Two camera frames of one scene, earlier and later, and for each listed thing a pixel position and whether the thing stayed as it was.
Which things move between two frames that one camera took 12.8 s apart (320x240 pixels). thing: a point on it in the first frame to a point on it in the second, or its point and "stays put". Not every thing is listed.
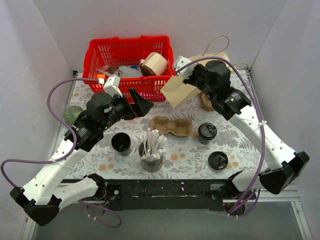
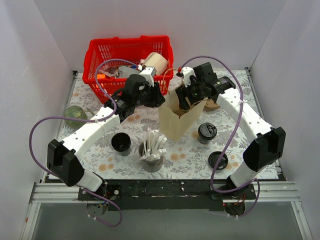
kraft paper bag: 176,92 to 173,121
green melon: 71,114 stays put
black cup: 121,141 stays put
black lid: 207,131 stays put
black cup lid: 218,160 stays put
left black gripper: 130,107 to 155,95
